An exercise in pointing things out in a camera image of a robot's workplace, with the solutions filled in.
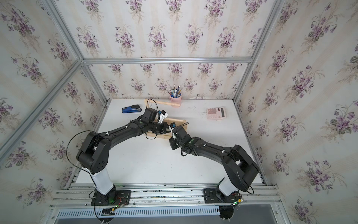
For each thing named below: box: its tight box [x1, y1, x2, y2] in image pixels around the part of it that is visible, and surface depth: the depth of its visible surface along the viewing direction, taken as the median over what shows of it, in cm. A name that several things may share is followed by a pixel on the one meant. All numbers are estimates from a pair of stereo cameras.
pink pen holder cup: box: [169, 94, 183, 108], surface depth 113 cm
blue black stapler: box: [121, 104, 143, 114], surface depth 113 cm
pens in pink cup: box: [167, 84, 183, 98], surface depth 113 cm
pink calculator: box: [206, 106, 227, 120], surface depth 112 cm
